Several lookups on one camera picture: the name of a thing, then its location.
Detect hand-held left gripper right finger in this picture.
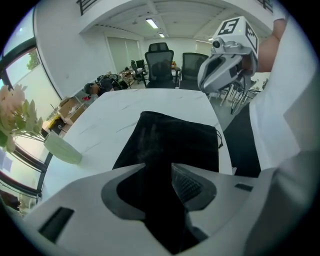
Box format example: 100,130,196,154
171,162,261,254

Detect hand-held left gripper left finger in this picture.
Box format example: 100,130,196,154
22,163,174,256

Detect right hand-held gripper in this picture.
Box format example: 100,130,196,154
197,16,259,93

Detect black drawstring cloth pouch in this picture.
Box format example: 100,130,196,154
112,111,224,255

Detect person's right forearm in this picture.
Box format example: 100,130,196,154
257,18,288,74

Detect black mesh office chair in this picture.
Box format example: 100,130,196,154
178,52,210,91

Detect black padded office chair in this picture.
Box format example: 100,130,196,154
146,61,177,90

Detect pale green vase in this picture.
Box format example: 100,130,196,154
43,131,83,165

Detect person's black shorts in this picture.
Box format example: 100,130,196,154
222,102,262,178

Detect black mesh headrest chair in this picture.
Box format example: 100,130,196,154
144,42,175,82

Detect person's white shirt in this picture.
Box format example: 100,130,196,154
248,14,320,171

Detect yellow bin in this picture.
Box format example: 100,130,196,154
48,117,61,131

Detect long ceiling light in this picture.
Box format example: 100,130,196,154
145,17,159,30

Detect white marble table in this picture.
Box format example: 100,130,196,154
41,88,234,201

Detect large open cardboard box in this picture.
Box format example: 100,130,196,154
58,96,89,126

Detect pink flower bouquet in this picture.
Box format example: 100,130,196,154
0,84,45,153

